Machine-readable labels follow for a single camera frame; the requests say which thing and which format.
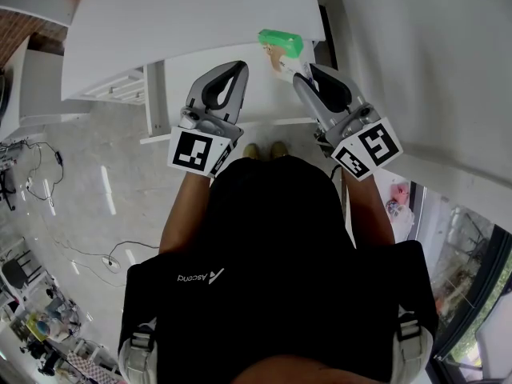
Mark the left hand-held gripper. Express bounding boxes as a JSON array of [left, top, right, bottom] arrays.
[[166, 59, 250, 180]]

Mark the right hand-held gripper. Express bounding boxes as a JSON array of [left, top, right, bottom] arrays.
[[292, 63, 403, 182]]

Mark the white desk drawer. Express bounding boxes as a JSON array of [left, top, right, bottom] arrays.
[[139, 38, 330, 146]]

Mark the person's left forearm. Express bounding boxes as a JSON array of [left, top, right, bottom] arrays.
[[158, 170, 214, 256]]

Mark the person's right forearm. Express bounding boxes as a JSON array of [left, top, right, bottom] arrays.
[[342, 171, 397, 249]]

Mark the brown small item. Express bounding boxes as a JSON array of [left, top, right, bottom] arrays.
[[265, 45, 287, 76]]

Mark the white desk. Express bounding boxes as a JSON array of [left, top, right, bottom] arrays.
[[59, 0, 328, 104]]

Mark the white drawer cabinet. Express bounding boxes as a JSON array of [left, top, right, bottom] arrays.
[[78, 67, 147, 106]]

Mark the white printed packet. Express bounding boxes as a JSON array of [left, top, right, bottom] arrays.
[[278, 59, 318, 86]]

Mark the green packet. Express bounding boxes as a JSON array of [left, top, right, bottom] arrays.
[[257, 29, 305, 59]]

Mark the pink bag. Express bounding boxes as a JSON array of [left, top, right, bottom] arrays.
[[390, 182, 412, 204]]

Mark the white plastic bag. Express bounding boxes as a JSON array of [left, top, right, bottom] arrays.
[[385, 199, 416, 240]]

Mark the person's black shirt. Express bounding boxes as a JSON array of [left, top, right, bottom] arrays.
[[118, 154, 439, 384]]

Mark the white side cabinet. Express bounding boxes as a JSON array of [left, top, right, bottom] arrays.
[[17, 47, 94, 126]]

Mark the white shelf board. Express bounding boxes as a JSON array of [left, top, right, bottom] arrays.
[[0, 0, 88, 28]]

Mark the black equipment stand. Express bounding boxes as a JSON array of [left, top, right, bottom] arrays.
[[0, 141, 18, 212]]

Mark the black chair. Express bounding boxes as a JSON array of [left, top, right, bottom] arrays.
[[1, 249, 44, 292]]

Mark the patterned cloth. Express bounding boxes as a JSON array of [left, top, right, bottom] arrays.
[[66, 350, 121, 382]]

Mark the long black floor cable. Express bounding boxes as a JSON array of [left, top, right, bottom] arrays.
[[38, 212, 161, 288]]

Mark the black window frame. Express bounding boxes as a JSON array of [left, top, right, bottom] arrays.
[[434, 221, 512, 364]]

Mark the grey harness strap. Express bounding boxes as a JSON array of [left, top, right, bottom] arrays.
[[118, 319, 158, 384], [389, 309, 436, 384]]

